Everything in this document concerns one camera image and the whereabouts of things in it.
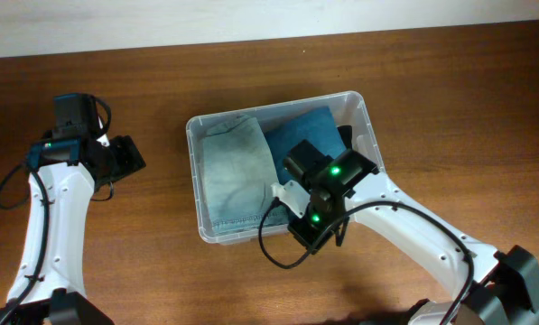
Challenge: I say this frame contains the black garment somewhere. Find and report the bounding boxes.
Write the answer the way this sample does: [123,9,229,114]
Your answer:
[338,125,353,149]

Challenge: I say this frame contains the blue denim jeans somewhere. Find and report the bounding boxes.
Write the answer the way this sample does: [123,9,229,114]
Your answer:
[265,107,347,184]

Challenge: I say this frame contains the light grey jeans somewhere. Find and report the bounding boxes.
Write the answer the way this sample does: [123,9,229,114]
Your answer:
[200,115,288,236]

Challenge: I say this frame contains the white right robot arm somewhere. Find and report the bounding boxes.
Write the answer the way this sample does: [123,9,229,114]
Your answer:
[276,141,539,324]

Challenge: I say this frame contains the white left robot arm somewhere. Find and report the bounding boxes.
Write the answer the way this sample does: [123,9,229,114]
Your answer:
[0,93,146,325]

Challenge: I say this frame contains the clear plastic storage container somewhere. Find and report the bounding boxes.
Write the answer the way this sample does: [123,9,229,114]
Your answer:
[185,90,386,246]

